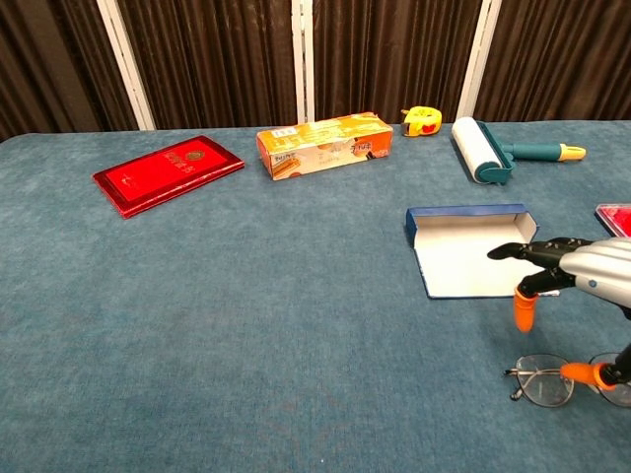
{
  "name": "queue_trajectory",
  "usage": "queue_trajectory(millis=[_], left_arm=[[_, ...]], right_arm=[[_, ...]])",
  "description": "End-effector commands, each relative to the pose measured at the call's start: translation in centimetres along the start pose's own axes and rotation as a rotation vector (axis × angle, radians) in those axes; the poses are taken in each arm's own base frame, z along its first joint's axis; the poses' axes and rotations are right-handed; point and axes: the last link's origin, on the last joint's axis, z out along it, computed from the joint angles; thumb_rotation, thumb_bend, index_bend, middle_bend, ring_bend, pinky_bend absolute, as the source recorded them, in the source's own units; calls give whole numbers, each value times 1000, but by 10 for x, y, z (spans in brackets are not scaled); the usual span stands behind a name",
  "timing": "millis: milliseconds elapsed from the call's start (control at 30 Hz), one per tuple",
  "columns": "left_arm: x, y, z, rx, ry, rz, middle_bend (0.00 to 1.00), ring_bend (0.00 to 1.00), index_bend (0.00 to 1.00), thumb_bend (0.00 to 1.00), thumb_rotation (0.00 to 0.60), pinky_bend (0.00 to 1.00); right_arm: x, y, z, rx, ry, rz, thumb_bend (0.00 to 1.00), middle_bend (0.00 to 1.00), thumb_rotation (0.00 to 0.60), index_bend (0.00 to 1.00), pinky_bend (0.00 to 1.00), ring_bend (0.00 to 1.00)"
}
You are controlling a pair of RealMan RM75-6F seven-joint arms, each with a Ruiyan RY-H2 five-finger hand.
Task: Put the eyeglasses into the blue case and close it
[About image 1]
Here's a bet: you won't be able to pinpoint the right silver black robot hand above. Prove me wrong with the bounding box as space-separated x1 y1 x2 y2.
486 236 631 395

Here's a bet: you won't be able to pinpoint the wire-frame eyeglasses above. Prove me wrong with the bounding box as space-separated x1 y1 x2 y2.
503 352 631 408

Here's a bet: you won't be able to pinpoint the blue glasses box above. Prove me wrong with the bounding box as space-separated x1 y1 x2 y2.
405 202 541 300

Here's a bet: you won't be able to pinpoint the red object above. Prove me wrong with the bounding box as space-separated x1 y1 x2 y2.
595 203 631 238

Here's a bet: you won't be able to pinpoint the teal lint roller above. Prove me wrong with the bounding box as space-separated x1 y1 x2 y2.
452 116 588 186

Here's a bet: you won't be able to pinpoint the yellow tape measure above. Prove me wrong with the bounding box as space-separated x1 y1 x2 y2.
401 105 443 138

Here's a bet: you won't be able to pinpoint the orange long carton box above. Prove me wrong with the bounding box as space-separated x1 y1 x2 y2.
255 111 394 182

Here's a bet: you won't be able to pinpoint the blue velvet tablecloth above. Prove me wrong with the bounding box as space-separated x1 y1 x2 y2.
0 117 631 473

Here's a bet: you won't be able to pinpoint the brown pleated curtain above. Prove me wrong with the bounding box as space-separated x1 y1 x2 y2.
0 0 631 142

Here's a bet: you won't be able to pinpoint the red flat gift box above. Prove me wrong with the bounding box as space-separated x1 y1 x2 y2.
92 135 246 220

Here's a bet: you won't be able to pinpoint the white frame post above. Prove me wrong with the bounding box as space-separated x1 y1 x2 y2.
96 0 157 131
456 0 503 122
291 0 316 125

